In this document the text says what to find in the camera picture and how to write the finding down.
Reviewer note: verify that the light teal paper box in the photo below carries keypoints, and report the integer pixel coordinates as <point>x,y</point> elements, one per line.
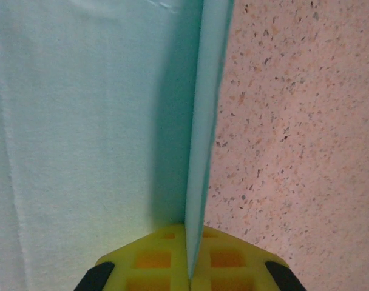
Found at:
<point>81,121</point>

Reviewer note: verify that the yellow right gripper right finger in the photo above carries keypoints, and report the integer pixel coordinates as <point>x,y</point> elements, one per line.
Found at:
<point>233,272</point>

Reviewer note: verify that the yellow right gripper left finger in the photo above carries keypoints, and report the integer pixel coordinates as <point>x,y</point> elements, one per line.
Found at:
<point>148,272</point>

